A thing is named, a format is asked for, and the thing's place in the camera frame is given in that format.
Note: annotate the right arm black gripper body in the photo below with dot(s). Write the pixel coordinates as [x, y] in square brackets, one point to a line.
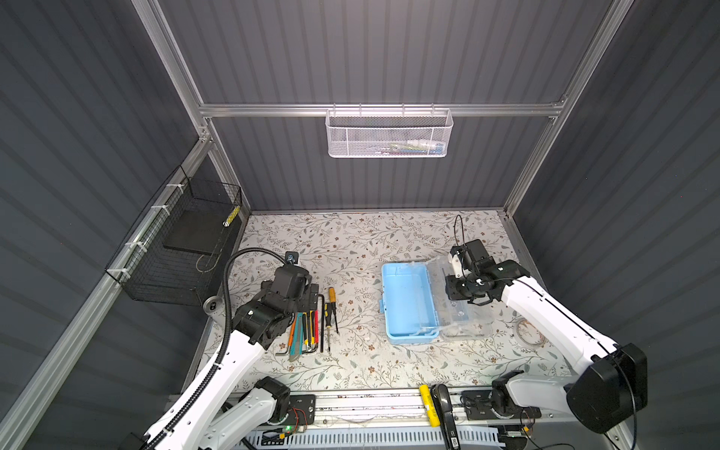
[460, 286]

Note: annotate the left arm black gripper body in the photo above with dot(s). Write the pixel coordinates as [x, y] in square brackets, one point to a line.
[304, 304]

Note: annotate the black hex key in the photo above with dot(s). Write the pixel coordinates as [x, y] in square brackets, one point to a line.
[321, 312]

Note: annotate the yellow black screwdriver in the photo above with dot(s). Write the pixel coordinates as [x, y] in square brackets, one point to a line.
[331, 324]

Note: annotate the light blue toolbox base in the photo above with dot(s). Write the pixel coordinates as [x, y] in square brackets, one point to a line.
[408, 305]

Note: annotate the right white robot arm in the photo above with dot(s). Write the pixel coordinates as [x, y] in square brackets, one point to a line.
[609, 383]

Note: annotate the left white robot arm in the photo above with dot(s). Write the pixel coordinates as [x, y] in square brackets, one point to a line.
[196, 420]

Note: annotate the yellow utility knife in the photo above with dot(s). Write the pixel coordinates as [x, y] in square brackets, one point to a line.
[309, 345]

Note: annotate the yellow tube in basket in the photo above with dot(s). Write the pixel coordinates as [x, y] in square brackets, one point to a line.
[232, 216]

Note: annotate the black foam pad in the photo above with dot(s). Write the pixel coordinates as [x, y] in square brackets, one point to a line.
[197, 232]

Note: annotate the red handled tool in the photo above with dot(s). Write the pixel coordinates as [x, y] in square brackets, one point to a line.
[316, 329]

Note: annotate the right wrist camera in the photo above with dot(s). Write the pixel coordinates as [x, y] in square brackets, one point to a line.
[470, 258]

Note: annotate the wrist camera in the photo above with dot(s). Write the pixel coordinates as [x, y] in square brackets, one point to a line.
[291, 257]
[470, 258]

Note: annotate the orange handled tool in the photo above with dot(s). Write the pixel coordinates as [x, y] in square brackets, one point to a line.
[291, 332]

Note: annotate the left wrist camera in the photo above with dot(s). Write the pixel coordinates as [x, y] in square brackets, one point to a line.
[291, 257]

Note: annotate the teal handled tool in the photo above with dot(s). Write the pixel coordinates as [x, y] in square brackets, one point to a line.
[298, 338]

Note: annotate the yellow marker on rail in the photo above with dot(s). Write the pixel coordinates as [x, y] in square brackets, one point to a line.
[432, 416]

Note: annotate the black handle tool on rail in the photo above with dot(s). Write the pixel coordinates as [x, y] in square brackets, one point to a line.
[444, 409]

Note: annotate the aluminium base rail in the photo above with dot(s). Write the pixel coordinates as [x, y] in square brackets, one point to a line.
[404, 405]

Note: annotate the black wire basket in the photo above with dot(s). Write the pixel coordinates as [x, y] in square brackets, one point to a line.
[148, 272]

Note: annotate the white wire mesh basket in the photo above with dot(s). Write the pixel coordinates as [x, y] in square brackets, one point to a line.
[392, 133]

